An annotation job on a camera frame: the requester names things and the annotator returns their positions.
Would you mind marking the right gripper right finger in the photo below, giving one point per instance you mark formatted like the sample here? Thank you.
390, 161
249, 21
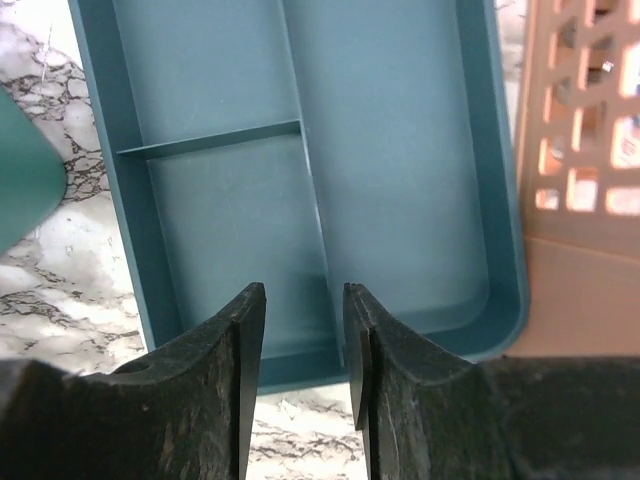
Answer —
425, 413

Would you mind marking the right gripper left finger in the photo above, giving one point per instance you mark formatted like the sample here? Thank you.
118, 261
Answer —
182, 411

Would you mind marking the dark blue divided tray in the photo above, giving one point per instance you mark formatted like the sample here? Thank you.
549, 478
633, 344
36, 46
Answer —
306, 145

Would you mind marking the teal medicine kit box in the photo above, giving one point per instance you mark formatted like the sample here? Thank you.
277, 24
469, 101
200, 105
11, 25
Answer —
33, 178

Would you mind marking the peach file organizer rack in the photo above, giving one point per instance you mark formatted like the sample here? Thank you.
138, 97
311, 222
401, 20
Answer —
577, 152

